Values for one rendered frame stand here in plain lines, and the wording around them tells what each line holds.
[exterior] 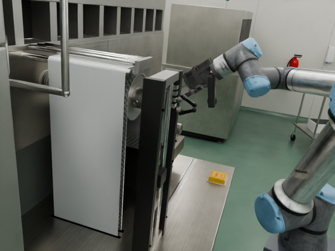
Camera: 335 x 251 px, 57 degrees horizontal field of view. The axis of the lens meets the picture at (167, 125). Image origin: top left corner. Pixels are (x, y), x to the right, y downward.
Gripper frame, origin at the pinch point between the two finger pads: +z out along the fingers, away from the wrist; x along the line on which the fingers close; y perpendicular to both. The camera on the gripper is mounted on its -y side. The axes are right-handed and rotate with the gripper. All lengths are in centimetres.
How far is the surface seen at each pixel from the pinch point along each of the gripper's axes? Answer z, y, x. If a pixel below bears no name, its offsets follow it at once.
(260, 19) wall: -22, 20, -448
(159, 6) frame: 7, 49, -77
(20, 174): 42, 8, 41
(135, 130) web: 9.6, 0.0, 20.1
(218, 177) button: 6.7, -38.5, -12.0
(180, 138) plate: 16.0, -16.9, -20.4
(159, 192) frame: 5.8, -18.5, 34.5
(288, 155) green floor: 22, -146, -280
